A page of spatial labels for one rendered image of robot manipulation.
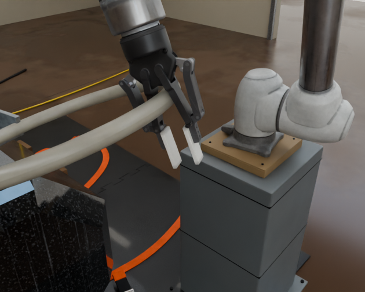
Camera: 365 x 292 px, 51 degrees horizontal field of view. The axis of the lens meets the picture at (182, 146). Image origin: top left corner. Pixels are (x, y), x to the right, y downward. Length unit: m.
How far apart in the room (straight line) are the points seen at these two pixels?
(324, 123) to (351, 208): 1.43
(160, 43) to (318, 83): 0.70
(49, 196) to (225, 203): 0.61
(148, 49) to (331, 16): 0.62
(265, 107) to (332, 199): 1.45
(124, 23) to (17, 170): 0.25
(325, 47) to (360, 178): 1.89
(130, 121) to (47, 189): 0.81
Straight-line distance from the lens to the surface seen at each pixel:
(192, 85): 0.61
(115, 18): 0.60
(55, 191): 1.36
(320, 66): 1.18
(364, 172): 3.02
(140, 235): 2.25
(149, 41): 0.60
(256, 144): 1.40
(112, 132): 0.54
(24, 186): 1.29
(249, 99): 1.33
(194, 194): 1.52
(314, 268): 2.20
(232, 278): 1.66
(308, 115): 1.26
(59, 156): 0.53
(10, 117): 0.98
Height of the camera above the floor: 1.58
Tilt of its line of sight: 31 degrees down
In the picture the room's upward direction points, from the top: straight up
